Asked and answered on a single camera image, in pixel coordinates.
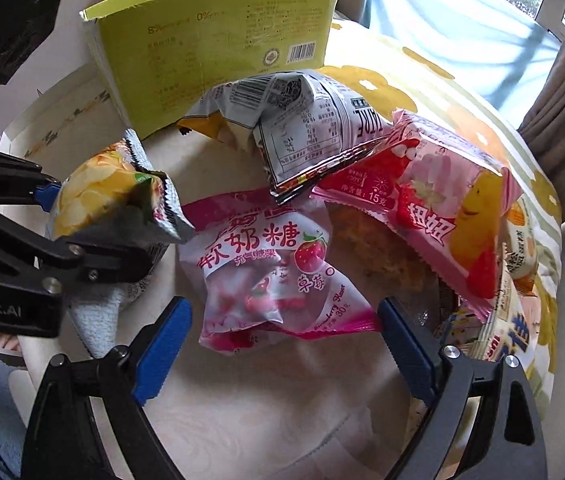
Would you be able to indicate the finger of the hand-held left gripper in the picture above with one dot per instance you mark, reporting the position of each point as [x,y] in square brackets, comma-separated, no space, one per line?
[45,194]
[77,260]

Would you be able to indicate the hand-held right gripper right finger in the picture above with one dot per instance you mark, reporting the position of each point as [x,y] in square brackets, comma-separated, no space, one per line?
[407,355]

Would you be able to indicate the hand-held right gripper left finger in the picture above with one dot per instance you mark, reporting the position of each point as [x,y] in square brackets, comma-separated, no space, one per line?
[158,350]

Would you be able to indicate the yellow potato chip packet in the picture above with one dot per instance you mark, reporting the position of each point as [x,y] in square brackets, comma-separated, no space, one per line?
[87,195]

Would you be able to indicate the clear waffle packet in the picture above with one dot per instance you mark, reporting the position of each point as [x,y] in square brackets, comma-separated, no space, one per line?
[377,245]

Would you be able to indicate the pink strawberry candy packet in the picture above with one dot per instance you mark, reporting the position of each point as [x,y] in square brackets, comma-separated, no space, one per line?
[262,270]

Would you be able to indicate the white yellow cake packet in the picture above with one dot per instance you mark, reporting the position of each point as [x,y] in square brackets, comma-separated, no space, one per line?
[519,245]

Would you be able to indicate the pink marshmallow packet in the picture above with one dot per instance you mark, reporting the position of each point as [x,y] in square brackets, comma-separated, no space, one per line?
[437,195]

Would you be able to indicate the green cardboard box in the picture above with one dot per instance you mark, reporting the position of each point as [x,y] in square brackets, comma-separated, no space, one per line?
[187,60]

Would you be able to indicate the white silver snack packet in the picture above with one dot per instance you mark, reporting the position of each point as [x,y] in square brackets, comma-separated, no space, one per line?
[312,125]

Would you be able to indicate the white terry cloth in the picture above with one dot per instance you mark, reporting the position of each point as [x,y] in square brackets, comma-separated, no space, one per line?
[97,320]

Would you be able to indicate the yellow white snack packet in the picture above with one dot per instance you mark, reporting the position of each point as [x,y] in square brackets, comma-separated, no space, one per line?
[207,120]

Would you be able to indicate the striped floral blanket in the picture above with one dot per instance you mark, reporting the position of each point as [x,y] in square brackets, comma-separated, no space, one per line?
[462,85]

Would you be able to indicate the light blue sheer curtain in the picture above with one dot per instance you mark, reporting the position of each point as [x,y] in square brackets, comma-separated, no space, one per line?
[437,25]

